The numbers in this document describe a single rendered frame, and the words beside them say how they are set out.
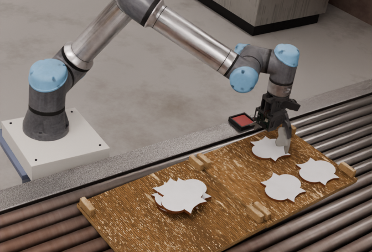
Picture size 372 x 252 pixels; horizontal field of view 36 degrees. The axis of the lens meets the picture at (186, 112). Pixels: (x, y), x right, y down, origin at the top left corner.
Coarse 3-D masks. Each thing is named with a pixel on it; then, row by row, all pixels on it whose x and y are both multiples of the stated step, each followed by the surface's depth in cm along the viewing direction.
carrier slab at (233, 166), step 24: (240, 144) 194; (216, 168) 181; (240, 168) 182; (264, 168) 184; (288, 168) 185; (336, 168) 188; (240, 192) 173; (264, 192) 174; (312, 192) 176; (336, 192) 180; (288, 216) 168
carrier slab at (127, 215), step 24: (168, 168) 178; (192, 168) 180; (120, 192) 166; (144, 192) 168; (216, 192) 171; (96, 216) 157; (120, 216) 158; (144, 216) 159; (168, 216) 160; (192, 216) 161; (216, 216) 163; (240, 216) 164; (120, 240) 151; (144, 240) 152; (168, 240) 153; (192, 240) 154; (216, 240) 155; (240, 240) 157
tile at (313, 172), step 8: (312, 160) 189; (304, 168) 184; (312, 168) 185; (320, 168) 185; (328, 168) 186; (304, 176) 181; (312, 176) 182; (320, 176) 182; (328, 176) 182; (336, 176) 183
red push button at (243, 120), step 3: (234, 117) 208; (237, 117) 209; (240, 117) 209; (243, 117) 209; (246, 117) 209; (237, 120) 207; (240, 120) 207; (243, 120) 208; (246, 120) 208; (249, 120) 208; (240, 123) 206; (243, 123) 206; (246, 123) 206; (249, 123) 206
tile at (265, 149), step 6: (264, 138) 196; (252, 144) 193; (258, 144) 193; (264, 144) 193; (270, 144) 194; (252, 150) 190; (258, 150) 190; (264, 150) 190; (270, 150) 191; (276, 150) 191; (282, 150) 192; (258, 156) 187; (264, 156) 188; (270, 156) 188; (276, 156) 188; (282, 156) 190; (288, 156) 190
